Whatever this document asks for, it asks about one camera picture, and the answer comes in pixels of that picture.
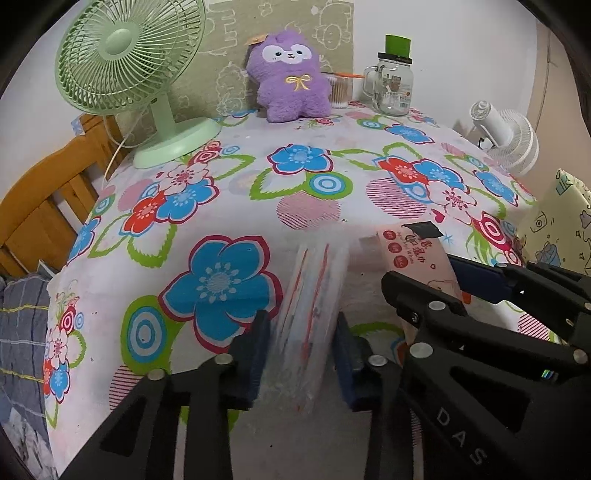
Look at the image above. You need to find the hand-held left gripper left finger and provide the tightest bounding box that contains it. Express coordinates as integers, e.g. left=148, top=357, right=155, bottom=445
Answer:
left=60, top=310, right=271, bottom=480

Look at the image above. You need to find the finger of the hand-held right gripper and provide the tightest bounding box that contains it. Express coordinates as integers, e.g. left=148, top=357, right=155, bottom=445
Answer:
left=381, top=271, right=591, bottom=480
left=447, top=255, right=591, bottom=340

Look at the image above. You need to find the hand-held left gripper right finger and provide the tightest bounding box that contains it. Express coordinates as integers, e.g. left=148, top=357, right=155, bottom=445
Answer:
left=334, top=313, right=422, bottom=480

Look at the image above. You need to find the pink wet wipes packet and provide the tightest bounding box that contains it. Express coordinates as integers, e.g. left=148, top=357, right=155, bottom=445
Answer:
left=375, top=220, right=466, bottom=325

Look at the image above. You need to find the clear red-striped plastic packet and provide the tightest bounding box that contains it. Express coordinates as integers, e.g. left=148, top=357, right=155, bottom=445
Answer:
left=271, top=225, right=352, bottom=412

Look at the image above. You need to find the white fan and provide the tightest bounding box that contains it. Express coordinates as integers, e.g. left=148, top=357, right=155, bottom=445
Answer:
left=468, top=99, right=540, bottom=176

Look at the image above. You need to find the floral tablecloth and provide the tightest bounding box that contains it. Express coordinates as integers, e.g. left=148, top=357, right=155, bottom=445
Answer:
left=43, top=99, right=591, bottom=480

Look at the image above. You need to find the beige wooden door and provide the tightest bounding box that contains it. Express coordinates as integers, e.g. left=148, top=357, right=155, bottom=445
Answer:
left=525, top=18, right=591, bottom=185

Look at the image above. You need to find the glass jar with green lid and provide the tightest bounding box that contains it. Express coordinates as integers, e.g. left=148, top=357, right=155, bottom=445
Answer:
left=362, top=34, right=414, bottom=116

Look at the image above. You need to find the grey plaid bedding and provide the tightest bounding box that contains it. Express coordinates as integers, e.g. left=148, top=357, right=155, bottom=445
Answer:
left=0, top=271, right=60, bottom=480

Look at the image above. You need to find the clear cotton swab container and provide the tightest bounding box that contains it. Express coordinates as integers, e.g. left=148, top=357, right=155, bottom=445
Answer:
left=324, top=71, right=366, bottom=110

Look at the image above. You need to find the wooden chair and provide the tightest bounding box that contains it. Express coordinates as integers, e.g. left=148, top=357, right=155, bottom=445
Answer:
left=0, top=113, right=140, bottom=278

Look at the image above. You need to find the purple plush toy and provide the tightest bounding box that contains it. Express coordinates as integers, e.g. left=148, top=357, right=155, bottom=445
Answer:
left=245, top=28, right=334, bottom=125

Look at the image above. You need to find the beige cartoon cushion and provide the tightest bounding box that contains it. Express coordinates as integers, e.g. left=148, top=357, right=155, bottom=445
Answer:
left=170, top=0, right=357, bottom=119

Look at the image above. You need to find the green desk fan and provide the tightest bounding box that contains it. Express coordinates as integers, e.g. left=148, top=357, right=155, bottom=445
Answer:
left=54, top=0, right=223, bottom=169

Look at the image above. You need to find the fan power cable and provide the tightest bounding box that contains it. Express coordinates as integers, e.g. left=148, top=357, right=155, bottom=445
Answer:
left=103, top=115, right=140, bottom=182

